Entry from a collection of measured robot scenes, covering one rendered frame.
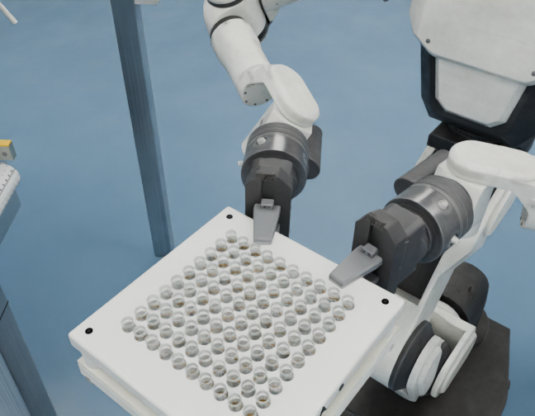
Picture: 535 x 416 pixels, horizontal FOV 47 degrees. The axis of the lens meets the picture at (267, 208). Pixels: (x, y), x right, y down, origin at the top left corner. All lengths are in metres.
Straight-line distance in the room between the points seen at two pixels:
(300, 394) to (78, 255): 1.70
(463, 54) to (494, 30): 0.06
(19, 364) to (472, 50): 0.81
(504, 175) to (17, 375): 0.73
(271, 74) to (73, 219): 1.57
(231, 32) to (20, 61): 2.57
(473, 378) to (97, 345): 1.22
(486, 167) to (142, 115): 1.19
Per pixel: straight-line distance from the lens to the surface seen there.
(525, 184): 0.79
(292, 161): 0.79
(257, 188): 0.72
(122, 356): 0.62
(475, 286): 1.65
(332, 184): 2.42
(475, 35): 0.96
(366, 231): 0.68
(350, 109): 2.87
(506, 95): 0.99
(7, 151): 1.12
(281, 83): 0.88
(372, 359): 0.66
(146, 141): 1.83
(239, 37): 0.98
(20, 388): 1.01
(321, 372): 0.59
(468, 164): 0.78
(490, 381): 1.70
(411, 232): 0.69
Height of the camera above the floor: 1.52
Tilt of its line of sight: 41 degrees down
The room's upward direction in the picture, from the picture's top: straight up
